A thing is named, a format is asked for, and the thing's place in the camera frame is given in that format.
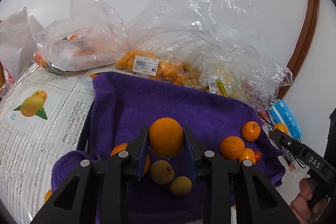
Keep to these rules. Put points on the small kumquat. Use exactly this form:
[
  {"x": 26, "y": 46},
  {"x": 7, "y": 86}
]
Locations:
[
  {"x": 282, "y": 127},
  {"x": 247, "y": 154}
]

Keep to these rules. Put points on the large clear plastic bag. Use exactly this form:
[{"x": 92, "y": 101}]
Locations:
[{"x": 217, "y": 41}]

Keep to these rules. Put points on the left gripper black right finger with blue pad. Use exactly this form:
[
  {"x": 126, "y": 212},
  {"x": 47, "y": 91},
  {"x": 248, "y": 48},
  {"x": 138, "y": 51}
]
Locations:
[{"x": 256, "y": 200}]

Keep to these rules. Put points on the small round orange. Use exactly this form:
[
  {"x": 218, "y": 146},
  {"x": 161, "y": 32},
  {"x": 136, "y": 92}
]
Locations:
[{"x": 250, "y": 131}]

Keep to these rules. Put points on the blue white carton box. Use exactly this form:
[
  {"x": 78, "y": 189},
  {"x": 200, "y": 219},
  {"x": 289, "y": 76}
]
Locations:
[{"x": 282, "y": 114}]

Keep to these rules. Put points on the fruit print lace tablecloth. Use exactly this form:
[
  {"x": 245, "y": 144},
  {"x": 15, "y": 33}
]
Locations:
[{"x": 49, "y": 123}]

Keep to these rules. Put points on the green-brown kiwi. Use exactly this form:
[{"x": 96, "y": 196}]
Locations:
[
  {"x": 162, "y": 172},
  {"x": 181, "y": 186}
]

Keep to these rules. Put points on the person's right hand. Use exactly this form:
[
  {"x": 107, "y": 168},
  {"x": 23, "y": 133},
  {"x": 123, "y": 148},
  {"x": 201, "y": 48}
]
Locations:
[{"x": 300, "y": 207}]

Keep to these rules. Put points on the small oval orange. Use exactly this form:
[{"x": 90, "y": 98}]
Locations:
[{"x": 47, "y": 195}]

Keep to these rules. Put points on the clear bag with oranges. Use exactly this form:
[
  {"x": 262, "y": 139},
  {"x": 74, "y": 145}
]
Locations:
[{"x": 93, "y": 36}]

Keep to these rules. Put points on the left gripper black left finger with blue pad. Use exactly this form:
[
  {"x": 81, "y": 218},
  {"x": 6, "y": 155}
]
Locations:
[{"x": 93, "y": 186}]

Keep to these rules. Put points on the purple towel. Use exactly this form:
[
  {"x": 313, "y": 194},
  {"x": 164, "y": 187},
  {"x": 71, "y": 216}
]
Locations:
[{"x": 124, "y": 103}]

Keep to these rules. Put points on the black wire rack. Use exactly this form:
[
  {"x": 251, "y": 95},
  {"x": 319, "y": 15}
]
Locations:
[{"x": 280, "y": 141}]

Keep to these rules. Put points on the brown wooden door frame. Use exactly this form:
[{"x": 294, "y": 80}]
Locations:
[{"x": 305, "y": 38}]

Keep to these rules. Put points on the white plastic bag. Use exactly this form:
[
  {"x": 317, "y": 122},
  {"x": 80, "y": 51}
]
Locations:
[{"x": 19, "y": 42}]

